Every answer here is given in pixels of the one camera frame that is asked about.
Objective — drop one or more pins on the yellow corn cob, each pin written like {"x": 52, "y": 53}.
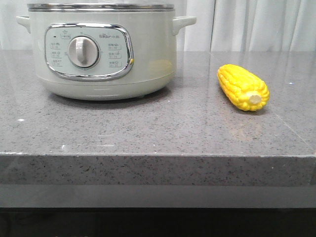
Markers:
{"x": 244, "y": 89}

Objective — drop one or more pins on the glass pot lid steel rim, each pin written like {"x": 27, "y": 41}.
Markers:
{"x": 100, "y": 7}

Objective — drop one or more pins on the pale green electric cooking pot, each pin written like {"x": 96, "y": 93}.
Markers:
{"x": 104, "y": 55}

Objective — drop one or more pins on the white pleated curtain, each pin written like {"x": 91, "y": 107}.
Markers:
{"x": 248, "y": 25}

